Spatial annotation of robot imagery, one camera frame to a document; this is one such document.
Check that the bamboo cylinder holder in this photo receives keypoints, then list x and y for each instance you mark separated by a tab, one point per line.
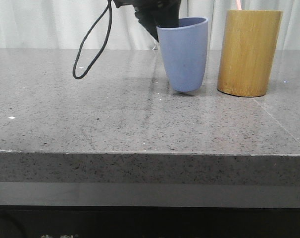
249	44

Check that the blue plastic cup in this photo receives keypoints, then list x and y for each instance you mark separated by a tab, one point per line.
184	52

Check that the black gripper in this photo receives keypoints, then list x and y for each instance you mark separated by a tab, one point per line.
165	14

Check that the white curtain backdrop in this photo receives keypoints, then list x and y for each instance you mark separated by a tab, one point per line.
62	24

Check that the pink chopstick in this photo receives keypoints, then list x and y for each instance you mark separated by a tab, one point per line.
238	4

